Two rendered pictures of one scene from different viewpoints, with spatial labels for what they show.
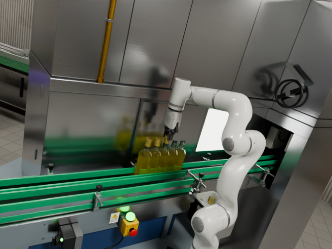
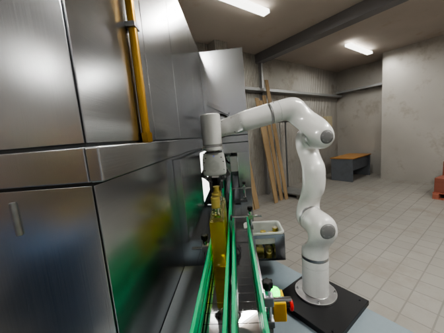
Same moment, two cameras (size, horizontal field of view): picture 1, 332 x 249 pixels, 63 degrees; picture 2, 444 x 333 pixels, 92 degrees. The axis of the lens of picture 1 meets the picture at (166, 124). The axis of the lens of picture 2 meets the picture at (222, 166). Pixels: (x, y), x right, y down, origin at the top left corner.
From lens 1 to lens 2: 105 cm
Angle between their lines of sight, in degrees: 49
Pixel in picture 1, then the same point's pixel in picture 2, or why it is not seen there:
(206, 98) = (263, 115)
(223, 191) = (322, 188)
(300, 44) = (207, 86)
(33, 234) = not seen: outside the picture
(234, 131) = (323, 123)
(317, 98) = not seen: hidden behind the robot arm
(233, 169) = (320, 163)
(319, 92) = not seen: hidden behind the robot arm
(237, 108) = (302, 108)
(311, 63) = (223, 98)
